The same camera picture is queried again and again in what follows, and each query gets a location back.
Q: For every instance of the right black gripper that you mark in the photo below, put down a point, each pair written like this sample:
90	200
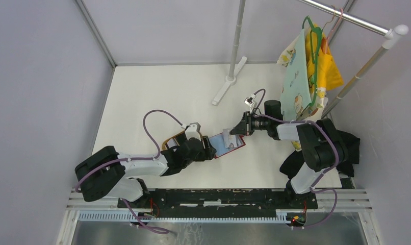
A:
245	126

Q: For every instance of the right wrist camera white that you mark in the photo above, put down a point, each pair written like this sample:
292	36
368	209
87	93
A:
250	101

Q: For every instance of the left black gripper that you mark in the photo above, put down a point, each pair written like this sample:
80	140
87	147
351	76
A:
208	152

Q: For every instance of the silver VIP card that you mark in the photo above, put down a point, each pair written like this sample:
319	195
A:
230	141

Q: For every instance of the yellow hanging garment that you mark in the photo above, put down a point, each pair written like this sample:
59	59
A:
328	74

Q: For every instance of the red card holder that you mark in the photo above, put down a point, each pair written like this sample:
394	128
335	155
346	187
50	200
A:
218	143

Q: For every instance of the green patterned hanging garment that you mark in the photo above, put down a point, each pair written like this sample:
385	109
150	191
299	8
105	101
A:
301	97

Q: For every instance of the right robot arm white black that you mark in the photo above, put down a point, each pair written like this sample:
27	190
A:
322	147

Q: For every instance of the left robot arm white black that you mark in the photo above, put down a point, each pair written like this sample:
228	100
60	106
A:
109	173

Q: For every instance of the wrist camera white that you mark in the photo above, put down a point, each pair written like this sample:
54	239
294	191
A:
192	130
250	101

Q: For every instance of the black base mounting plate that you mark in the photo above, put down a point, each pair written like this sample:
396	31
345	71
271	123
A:
220	203

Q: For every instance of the wooden tray with cards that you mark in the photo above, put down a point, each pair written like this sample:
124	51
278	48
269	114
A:
174	142

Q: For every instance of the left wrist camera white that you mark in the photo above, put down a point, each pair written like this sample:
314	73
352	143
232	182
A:
192	130

